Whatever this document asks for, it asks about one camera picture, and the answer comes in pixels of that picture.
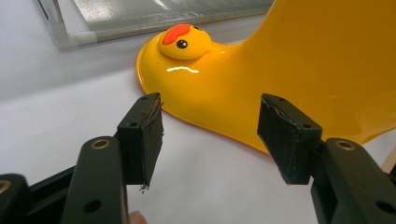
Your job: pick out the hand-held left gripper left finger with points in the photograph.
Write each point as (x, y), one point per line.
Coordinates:
(140, 146)

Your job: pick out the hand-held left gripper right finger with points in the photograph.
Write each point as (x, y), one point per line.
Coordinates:
(289, 146)

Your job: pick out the yellow rubber rain boot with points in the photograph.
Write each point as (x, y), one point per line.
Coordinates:
(249, 62)

